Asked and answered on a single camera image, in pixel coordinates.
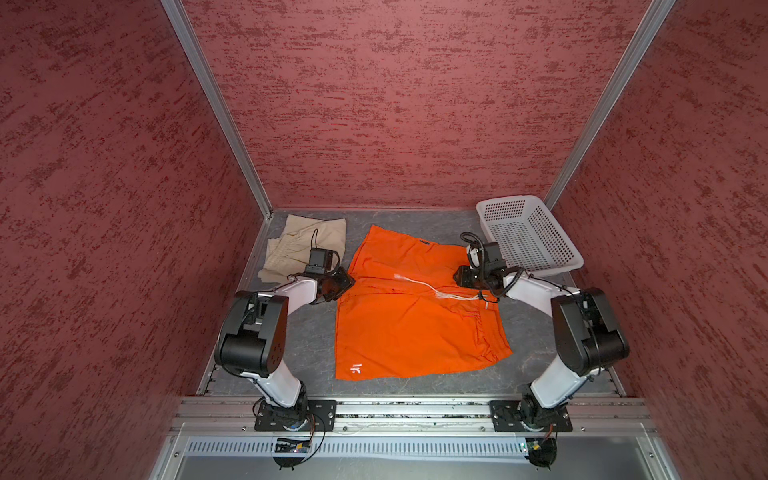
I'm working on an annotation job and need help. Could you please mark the circuit board with wires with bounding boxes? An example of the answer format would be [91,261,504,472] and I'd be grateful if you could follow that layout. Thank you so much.
[526,437,558,470]
[272,437,316,470]

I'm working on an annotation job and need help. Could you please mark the corner aluminium post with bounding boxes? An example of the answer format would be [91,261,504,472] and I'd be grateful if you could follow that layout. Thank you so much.
[161,0,273,221]
[544,0,676,210]

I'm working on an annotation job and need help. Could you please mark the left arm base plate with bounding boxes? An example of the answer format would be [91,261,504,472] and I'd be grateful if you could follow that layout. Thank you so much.
[254,399,338,433]

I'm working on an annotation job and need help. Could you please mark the aluminium rail frame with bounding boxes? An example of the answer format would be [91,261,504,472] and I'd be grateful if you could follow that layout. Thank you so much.
[150,395,678,479]

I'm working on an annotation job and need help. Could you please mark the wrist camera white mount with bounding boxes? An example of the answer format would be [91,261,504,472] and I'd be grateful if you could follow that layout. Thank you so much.
[467,242,507,272]
[304,247,337,278]

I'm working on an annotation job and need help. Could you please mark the beige shorts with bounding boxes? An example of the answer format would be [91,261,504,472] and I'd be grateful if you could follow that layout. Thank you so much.
[258,215,347,284]

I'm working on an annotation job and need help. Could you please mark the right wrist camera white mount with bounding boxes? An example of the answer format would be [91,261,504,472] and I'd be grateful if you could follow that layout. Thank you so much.
[467,242,507,272]

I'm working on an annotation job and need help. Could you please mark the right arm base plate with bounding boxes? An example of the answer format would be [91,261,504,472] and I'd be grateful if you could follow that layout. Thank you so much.
[489,397,573,434]

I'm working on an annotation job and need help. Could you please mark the orange shorts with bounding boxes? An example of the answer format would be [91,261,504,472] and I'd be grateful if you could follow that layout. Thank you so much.
[335,226,513,381]

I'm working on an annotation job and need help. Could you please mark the left circuit board with wires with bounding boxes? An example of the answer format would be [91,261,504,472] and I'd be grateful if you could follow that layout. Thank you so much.
[272,437,316,470]

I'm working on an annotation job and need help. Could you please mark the white plastic basket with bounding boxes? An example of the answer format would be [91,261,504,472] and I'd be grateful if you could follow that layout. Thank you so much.
[476,195,584,277]

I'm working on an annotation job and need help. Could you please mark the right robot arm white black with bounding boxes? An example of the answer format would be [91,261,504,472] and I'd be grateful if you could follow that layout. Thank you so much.
[454,266,630,432]

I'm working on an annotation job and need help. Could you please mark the left corner aluminium post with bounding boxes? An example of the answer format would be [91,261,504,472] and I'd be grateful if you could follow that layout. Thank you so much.
[161,0,273,221]

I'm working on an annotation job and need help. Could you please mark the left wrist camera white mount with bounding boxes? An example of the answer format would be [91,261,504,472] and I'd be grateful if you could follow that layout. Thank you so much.
[304,247,337,278]

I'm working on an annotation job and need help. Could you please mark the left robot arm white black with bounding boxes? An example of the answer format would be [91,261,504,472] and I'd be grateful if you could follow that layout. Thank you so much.
[214,267,355,432]

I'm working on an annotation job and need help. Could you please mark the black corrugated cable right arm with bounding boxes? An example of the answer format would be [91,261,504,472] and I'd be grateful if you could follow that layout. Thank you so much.
[459,231,524,304]

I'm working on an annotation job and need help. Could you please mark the right corner aluminium post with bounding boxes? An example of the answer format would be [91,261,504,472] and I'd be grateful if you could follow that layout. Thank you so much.
[544,0,676,210]

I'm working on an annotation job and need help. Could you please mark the right circuit board with wires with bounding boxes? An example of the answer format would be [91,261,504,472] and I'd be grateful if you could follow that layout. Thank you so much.
[526,437,558,470]

